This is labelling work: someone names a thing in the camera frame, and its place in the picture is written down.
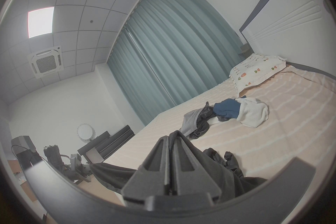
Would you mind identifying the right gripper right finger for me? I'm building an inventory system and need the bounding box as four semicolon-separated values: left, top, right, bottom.
172;136;221;197

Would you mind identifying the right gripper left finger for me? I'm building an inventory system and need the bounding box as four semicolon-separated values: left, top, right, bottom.
122;136;170;201

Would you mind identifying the black T-shirt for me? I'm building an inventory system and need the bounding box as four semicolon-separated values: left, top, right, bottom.
89;131;268;204

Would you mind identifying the pile of clothes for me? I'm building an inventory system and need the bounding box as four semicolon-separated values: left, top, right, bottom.
181;97;270;140

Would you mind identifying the blue-green curtain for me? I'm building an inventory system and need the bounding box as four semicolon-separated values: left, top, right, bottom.
106;26;175;126
125;0;246;108

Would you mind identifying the white printed pillow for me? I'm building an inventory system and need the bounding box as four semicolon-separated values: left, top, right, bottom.
229;54;287;96

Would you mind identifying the grey bedside table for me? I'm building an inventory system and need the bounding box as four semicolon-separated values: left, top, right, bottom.
240;43;251;57

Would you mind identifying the ceiling air conditioner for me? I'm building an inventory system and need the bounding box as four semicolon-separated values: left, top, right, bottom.
27;46;65;79

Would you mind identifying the square ceiling light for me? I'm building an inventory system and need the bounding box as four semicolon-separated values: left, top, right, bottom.
27;7;55;38

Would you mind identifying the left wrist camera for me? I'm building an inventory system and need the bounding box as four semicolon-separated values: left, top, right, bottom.
69;154;83;169

